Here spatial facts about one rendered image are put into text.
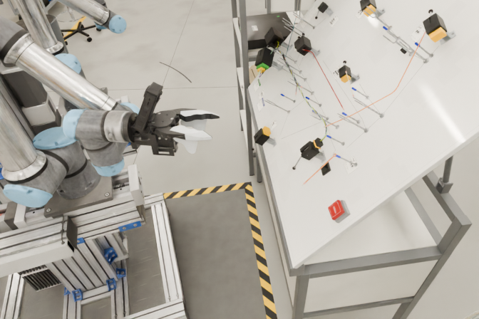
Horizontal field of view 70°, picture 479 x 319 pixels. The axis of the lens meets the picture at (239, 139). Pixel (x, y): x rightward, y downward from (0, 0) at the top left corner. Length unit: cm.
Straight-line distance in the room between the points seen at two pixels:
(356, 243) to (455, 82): 72
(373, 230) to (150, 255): 130
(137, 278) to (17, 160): 127
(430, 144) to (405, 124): 11
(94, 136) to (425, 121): 91
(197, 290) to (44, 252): 116
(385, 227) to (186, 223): 143
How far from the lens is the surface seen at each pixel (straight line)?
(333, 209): 121
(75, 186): 129
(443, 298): 246
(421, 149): 112
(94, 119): 86
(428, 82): 122
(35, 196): 112
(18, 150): 107
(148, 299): 211
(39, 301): 236
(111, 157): 93
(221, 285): 229
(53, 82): 101
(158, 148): 82
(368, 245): 153
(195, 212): 259
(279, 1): 432
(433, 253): 160
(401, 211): 167
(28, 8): 166
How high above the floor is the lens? 207
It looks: 43 degrees down
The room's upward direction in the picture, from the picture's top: 5 degrees counter-clockwise
